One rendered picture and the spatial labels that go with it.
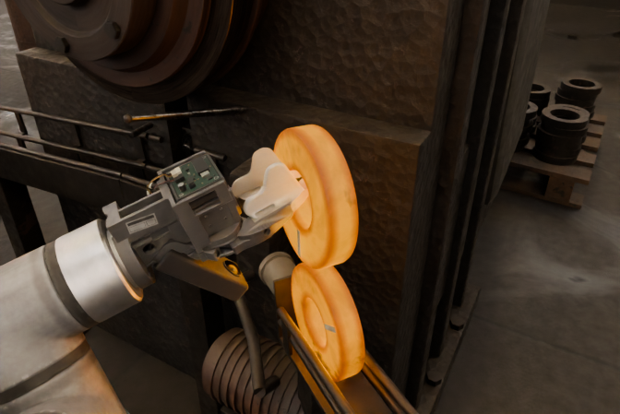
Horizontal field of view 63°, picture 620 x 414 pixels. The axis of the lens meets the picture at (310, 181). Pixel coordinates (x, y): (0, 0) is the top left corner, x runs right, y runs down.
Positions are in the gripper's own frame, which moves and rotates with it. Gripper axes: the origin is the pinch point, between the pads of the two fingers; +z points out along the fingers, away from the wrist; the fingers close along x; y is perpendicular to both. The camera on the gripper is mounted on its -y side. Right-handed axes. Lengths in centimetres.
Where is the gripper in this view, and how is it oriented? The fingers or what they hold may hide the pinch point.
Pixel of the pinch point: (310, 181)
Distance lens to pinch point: 55.0
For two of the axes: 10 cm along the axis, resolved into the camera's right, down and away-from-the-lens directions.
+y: -2.5, -7.7, -5.9
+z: 8.7, -4.5, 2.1
